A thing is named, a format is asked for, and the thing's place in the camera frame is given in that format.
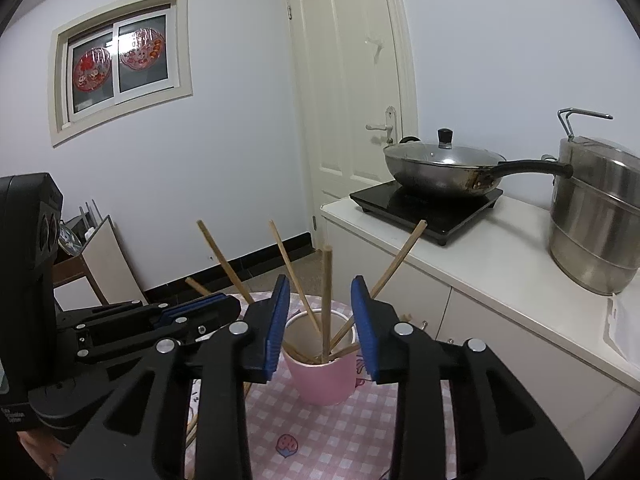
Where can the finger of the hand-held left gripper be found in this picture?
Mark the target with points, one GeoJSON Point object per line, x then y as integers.
{"type": "Point", "coordinates": [200, 307]}
{"type": "Point", "coordinates": [120, 347]}

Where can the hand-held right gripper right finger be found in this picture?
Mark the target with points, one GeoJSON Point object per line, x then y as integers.
{"type": "Point", "coordinates": [361, 330]}

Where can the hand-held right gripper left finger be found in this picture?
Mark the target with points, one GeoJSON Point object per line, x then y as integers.
{"type": "Point", "coordinates": [277, 330]}

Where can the slim wooden chopstick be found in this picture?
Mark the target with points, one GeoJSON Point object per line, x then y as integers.
{"type": "Point", "coordinates": [197, 286]}

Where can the set of wooden chopsticks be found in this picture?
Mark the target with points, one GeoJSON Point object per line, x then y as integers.
{"type": "Point", "coordinates": [326, 300]}

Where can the pink cup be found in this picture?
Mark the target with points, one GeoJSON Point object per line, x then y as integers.
{"type": "Point", "coordinates": [320, 385]}

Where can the glass pot lid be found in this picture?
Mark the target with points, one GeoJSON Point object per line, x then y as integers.
{"type": "Point", "coordinates": [70, 240]}

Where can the white and brown side cabinet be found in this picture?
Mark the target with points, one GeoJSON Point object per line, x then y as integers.
{"type": "Point", "coordinates": [110, 260]}

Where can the metal rack rods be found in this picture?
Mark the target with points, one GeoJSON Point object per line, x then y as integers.
{"type": "Point", "coordinates": [90, 215]}

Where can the pink checked tablecloth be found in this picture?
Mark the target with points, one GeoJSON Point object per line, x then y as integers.
{"type": "Point", "coordinates": [325, 440]}

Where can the black induction cooktop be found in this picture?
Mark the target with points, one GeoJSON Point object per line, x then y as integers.
{"type": "Point", "coordinates": [440, 215]}

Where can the white kitchen cabinet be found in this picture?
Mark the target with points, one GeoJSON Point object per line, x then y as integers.
{"type": "Point", "coordinates": [500, 270]}

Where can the glass wok lid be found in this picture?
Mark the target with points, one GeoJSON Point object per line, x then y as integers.
{"type": "Point", "coordinates": [445, 152]}

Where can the round red window decoration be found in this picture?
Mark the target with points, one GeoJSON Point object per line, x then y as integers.
{"type": "Point", "coordinates": [92, 70]}
{"type": "Point", "coordinates": [141, 48]}

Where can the white framed window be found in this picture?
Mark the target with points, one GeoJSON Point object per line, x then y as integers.
{"type": "Point", "coordinates": [116, 60]}

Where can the cream panel door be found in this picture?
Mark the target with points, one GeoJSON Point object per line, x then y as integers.
{"type": "Point", "coordinates": [345, 85]}

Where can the stainless steel steamer pot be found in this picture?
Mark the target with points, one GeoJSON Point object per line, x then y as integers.
{"type": "Point", "coordinates": [595, 225]}

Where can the white door hook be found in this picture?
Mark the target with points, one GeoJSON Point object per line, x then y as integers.
{"type": "Point", "coordinates": [376, 45]}

